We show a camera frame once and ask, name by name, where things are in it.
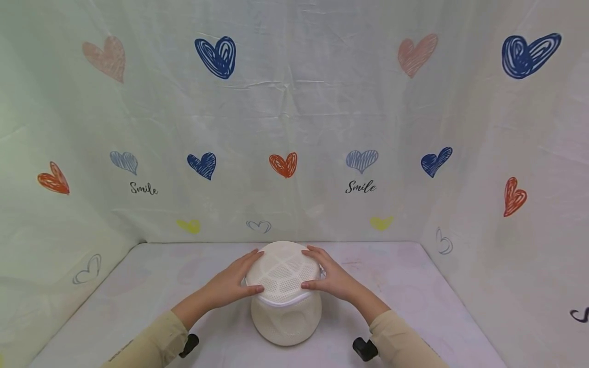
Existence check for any person's left forearm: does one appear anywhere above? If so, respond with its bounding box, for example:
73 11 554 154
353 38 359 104
100 291 212 368

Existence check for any black wrist band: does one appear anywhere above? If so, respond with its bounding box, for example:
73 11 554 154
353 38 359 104
179 334 200 358
352 337 379 362

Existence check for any person's right forearm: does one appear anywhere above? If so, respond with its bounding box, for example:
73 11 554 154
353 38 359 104
353 289 451 368

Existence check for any person's left hand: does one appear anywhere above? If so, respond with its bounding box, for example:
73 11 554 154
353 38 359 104
202 249 265 309

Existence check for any person's right hand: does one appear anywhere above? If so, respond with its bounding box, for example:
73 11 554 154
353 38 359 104
300 246 365 304

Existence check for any white mesh laundry bag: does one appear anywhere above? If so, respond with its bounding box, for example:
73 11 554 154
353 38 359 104
244 241 323 347

